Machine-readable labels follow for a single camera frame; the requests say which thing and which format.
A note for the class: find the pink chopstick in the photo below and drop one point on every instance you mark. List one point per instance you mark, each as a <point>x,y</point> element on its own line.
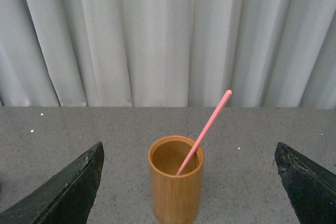
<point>227,95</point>

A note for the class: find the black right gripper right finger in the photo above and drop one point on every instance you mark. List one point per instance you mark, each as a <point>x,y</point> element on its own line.
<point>309,186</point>

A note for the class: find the white pleated curtain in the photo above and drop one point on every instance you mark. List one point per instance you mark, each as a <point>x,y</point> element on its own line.
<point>277,53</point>

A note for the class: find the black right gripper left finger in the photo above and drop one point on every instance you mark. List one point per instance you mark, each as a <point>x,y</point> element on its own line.
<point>65,198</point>

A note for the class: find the bamboo chopstick holder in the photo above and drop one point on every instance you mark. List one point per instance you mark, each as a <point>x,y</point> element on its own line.
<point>175,198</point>

